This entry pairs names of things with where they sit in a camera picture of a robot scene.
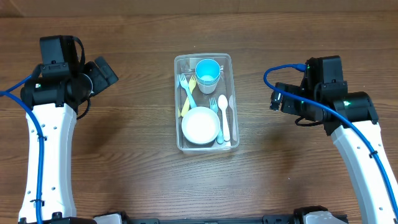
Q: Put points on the green plastic fork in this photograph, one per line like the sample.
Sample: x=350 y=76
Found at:
x=214 y=107

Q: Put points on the light blue plastic fork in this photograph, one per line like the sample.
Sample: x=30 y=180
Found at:
x=185 y=86

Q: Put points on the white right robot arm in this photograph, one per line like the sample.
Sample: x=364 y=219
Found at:
x=352 y=122

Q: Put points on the clear plastic container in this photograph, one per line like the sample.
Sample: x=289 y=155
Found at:
x=186 y=64

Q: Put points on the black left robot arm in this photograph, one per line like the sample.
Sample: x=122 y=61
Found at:
x=48 y=194

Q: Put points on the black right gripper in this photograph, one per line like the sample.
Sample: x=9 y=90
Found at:
x=290 y=106

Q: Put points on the yellow plastic fork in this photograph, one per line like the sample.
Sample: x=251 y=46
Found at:
x=192 y=84

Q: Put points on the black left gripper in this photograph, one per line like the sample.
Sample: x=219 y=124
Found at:
x=104 y=73

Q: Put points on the blue plastic cup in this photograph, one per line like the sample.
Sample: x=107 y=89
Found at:
x=208 y=70

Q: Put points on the pink plastic spoon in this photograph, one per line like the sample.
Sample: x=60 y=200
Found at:
x=223 y=104

